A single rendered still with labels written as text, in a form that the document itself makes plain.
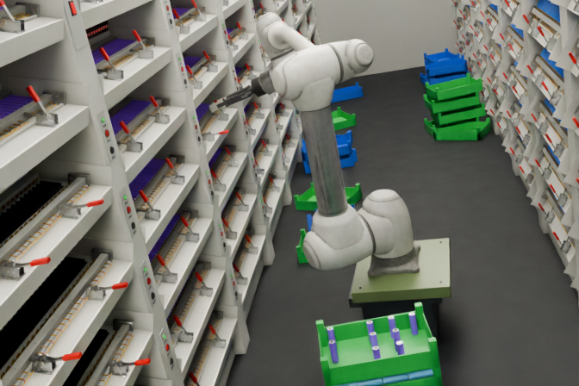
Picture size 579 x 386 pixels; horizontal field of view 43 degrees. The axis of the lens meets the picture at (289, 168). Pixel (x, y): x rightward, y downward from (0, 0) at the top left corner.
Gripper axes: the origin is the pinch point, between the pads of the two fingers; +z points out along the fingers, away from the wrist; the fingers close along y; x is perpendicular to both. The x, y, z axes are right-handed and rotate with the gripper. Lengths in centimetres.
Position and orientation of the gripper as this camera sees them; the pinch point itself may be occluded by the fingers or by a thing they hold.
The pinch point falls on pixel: (218, 104)
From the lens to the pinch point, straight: 293.3
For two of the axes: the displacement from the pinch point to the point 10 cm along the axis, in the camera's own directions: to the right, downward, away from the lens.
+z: -9.0, 3.7, 2.5
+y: 1.2, -3.5, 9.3
